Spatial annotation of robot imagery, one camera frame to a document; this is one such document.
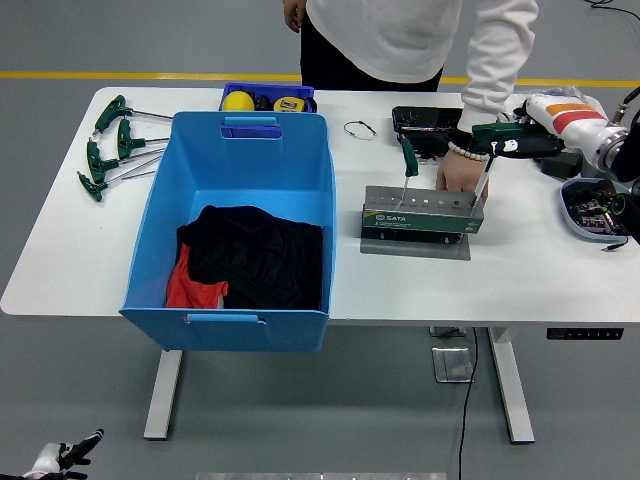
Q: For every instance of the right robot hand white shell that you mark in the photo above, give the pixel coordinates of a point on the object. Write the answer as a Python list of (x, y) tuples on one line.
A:
[(565, 120)]

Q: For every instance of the yellow ball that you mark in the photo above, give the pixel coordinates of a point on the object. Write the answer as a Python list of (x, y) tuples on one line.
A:
[(238, 102)]

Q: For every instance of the black power adapter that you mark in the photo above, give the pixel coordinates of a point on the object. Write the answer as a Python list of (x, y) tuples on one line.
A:
[(562, 167)]

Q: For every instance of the large light blue plastic box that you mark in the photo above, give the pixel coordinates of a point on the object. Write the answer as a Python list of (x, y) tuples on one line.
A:
[(240, 165)]

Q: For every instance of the white table leg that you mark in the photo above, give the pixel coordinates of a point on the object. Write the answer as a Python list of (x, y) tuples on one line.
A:
[(162, 395), (510, 385)]

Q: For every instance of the dark brown small item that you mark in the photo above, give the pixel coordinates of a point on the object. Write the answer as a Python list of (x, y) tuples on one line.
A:
[(263, 103)]

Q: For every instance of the person's left forearm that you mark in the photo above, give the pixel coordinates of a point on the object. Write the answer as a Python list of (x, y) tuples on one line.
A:
[(487, 95)]

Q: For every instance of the person's left hand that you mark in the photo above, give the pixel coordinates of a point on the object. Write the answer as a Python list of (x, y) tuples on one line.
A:
[(462, 175)]

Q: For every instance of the black electronics case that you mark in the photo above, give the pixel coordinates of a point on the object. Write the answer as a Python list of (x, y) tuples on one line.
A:
[(425, 120)]

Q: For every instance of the black cloth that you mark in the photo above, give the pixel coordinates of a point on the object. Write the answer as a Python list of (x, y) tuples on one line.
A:
[(260, 255)]

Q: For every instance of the green grey metal wrench holder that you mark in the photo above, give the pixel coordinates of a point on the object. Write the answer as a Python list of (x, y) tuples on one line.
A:
[(420, 222)]

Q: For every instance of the small dark blue bin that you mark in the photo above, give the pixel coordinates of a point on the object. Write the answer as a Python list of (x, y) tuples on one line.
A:
[(270, 89)]

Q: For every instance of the black table control panel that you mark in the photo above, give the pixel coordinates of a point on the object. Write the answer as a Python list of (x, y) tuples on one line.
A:
[(585, 333)]

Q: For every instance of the light blue round tray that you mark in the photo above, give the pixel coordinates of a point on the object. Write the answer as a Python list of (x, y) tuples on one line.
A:
[(570, 220)]

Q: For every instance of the red cloth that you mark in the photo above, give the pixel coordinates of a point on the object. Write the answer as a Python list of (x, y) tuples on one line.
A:
[(187, 292)]

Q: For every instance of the person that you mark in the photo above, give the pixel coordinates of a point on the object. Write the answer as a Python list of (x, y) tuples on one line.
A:
[(380, 35)]

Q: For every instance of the yellow tape measure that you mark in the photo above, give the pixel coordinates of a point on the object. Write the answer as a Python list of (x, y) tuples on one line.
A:
[(289, 105)]

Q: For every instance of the person's right hand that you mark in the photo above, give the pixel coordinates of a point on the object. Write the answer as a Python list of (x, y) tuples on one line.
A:
[(295, 15)]

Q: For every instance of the square metal floor plate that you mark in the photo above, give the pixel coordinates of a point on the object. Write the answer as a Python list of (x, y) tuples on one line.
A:
[(452, 365)]

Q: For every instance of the pile of small electronic parts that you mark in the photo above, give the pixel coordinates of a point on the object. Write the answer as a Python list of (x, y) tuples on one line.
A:
[(595, 210)]

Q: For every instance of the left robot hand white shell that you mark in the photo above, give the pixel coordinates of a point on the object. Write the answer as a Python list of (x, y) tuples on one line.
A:
[(75, 452)]

